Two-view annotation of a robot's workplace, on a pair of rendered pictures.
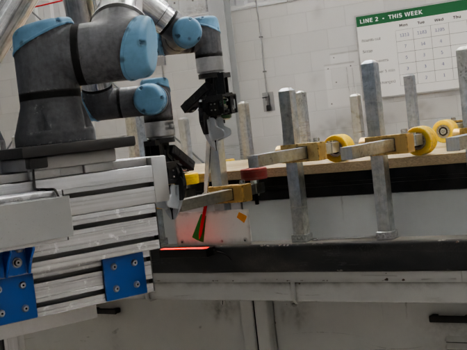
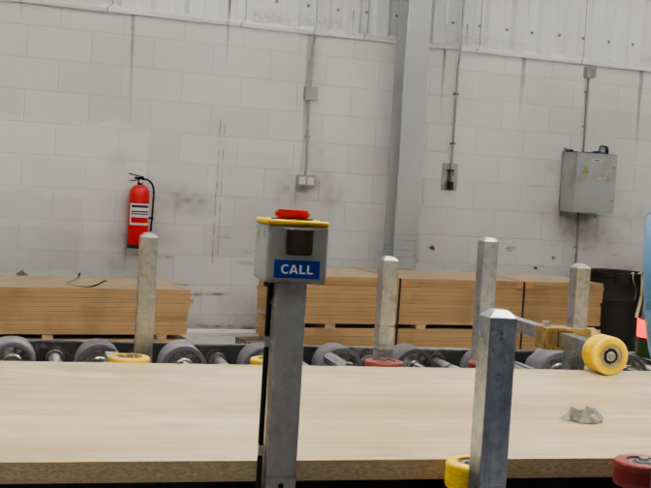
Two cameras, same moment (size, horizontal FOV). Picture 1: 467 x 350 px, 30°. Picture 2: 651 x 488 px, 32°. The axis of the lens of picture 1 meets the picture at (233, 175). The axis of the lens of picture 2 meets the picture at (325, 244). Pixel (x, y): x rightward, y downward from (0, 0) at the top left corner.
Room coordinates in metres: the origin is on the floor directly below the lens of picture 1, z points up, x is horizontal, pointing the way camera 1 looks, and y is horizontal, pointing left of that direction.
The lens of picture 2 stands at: (1.90, 1.40, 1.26)
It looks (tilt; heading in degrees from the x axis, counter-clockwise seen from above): 3 degrees down; 313
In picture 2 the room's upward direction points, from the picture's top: 3 degrees clockwise
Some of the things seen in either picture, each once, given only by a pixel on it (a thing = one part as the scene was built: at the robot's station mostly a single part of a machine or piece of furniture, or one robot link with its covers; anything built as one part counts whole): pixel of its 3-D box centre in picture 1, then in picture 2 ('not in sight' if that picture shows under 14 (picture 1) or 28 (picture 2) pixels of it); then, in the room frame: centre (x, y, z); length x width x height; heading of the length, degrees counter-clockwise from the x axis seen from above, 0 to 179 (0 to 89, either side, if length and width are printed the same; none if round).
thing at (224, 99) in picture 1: (215, 95); not in sight; (2.39, 0.02, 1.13); 0.09 x 0.08 x 0.12; 58
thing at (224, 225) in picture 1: (211, 228); not in sight; (2.52, 0.08, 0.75); 0.26 x 0.01 x 0.10; 58
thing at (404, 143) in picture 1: (386, 144); not in sight; (2.25, -0.40, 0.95); 0.14 x 0.06 x 0.05; 58
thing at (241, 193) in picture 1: (228, 193); not in sight; (2.52, 0.02, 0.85); 0.14 x 0.06 x 0.05; 58
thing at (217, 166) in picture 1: (219, 185); not in sight; (2.53, 0.04, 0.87); 0.04 x 0.04 x 0.48; 58
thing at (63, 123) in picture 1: (53, 117); not in sight; (1.66, 0.33, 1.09); 0.15 x 0.15 x 0.10
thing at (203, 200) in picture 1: (222, 196); not in sight; (2.46, 0.04, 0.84); 0.43 x 0.03 x 0.04; 148
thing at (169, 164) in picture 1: (161, 162); not in sight; (2.24, 0.18, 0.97); 0.09 x 0.08 x 0.12; 148
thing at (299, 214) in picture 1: (295, 174); not in sight; (2.39, -0.17, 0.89); 0.04 x 0.04 x 0.48; 58
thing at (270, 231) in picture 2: not in sight; (290, 253); (2.80, 0.47, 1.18); 0.07 x 0.07 x 0.08; 58
